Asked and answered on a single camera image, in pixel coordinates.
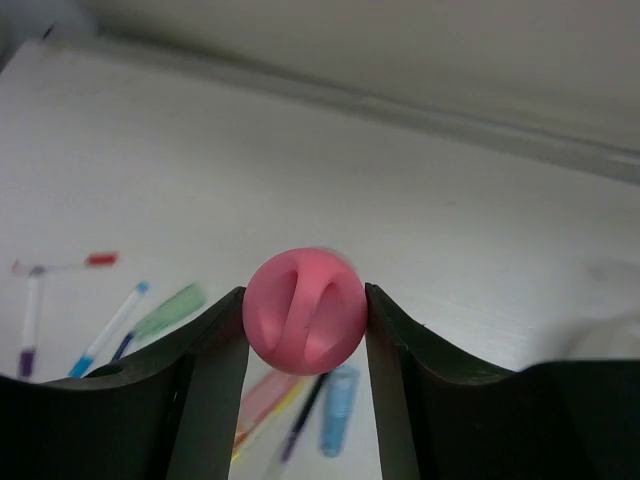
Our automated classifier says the pink capped small bottle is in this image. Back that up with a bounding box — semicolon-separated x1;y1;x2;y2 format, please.
242;247;368;376

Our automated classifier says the blue capped white marker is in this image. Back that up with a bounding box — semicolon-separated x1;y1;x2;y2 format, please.
68;281;149;377

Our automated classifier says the pink translucent highlighter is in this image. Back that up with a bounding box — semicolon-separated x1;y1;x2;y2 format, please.
236;370;300;435

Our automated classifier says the orange translucent highlighter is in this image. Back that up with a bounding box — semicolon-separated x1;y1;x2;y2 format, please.
231;430;250;463

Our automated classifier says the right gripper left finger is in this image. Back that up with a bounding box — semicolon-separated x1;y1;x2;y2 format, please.
1;288;249;479

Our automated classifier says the red capped white marker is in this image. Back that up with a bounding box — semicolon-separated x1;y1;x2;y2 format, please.
11;251;119;276

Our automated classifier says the blue translucent highlighter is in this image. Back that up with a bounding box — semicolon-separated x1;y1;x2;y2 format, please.
320;365;360;458

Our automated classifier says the yellow thin pen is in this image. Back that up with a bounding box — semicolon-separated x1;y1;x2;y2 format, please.
231;376;307;464

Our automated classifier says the purple capped white marker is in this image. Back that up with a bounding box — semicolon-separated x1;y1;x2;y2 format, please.
18;265;45;379

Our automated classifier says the dark blue pen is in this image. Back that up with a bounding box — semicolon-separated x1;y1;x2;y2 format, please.
279;372;330;464

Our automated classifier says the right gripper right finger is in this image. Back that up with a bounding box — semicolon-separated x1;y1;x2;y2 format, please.
365;284;639;479

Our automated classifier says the green translucent highlighter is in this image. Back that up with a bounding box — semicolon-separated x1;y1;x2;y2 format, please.
131;283;206;341

